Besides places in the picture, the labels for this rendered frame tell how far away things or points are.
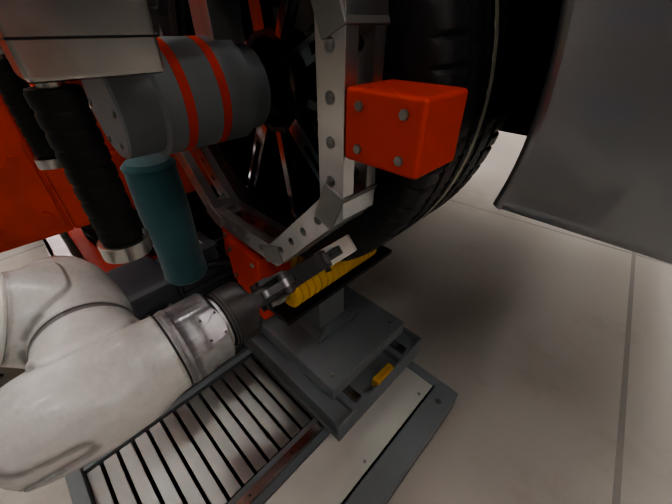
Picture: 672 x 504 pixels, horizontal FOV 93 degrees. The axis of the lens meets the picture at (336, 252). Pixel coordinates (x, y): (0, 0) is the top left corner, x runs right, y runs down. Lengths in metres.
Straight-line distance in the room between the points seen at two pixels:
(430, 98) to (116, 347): 0.35
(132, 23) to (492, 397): 1.15
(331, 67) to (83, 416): 0.37
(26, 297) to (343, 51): 0.40
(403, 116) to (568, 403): 1.11
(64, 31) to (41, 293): 0.27
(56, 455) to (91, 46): 0.31
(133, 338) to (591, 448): 1.14
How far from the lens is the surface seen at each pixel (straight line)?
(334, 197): 0.38
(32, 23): 0.31
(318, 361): 0.87
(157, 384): 0.36
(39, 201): 0.98
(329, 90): 0.36
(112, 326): 0.39
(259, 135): 0.67
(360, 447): 0.93
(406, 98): 0.30
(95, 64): 0.31
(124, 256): 0.35
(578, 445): 1.21
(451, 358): 1.21
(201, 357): 0.37
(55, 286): 0.46
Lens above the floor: 0.93
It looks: 36 degrees down
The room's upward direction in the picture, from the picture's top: straight up
